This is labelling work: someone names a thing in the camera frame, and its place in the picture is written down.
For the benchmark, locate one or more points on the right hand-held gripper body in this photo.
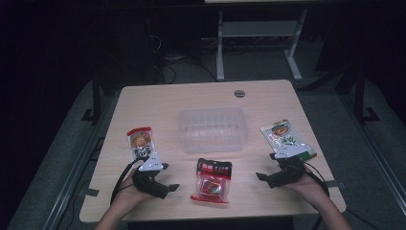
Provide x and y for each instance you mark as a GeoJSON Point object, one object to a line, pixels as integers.
{"type": "Point", "coordinates": [287, 174]}

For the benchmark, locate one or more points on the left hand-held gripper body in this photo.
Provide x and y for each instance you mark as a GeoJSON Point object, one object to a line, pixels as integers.
{"type": "Point", "coordinates": [150, 183]}

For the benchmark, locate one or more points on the green and white snack packet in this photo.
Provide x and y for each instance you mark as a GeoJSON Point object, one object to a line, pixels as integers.
{"type": "Point", "coordinates": [282, 134]}

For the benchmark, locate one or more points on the orange snack packet red edge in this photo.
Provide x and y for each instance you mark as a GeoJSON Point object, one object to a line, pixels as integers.
{"type": "Point", "coordinates": [140, 142]}

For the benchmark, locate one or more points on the red and black snack packet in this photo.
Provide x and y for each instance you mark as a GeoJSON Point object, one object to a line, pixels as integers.
{"type": "Point", "coordinates": [212, 180]}

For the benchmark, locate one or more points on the clear plastic container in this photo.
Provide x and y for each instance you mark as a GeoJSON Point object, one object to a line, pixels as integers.
{"type": "Point", "coordinates": [212, 129]}

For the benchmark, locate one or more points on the person's left hand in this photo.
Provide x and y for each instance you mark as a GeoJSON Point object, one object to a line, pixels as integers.
{"type": "Point", "coordinates": [127, 196]}

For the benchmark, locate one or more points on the person's right hand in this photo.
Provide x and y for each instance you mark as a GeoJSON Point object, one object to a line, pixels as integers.
{"type": "Point", "coordinates": [311, 190]}

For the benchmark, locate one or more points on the grey tape strip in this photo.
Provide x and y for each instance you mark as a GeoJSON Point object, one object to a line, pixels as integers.
{"type": "Point", "coordinates": [335, 184]}
{"type": "Point", "coordinates": [89, 192]}

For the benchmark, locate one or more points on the grey table grommet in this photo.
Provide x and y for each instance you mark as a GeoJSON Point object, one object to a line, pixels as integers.
{"type": "Point", "coordinates": [239, 93]}

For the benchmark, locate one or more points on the black metal stand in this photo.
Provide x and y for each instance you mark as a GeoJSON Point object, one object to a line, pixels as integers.
{"type": "Point", "coordinates": [359, 96]}
{"type": "Point", "coordinates": [95, 99]}

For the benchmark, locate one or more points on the grey metal floor rail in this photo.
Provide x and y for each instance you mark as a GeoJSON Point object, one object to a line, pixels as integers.
{"type": "Point", "coordinates": [376, 150]}
{"type": "Point", "coordinates": [76, 169]}

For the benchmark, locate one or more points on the white metal desk frame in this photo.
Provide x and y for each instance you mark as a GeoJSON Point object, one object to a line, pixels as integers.
{"type": "Point", "coordinates": [219, 48]}

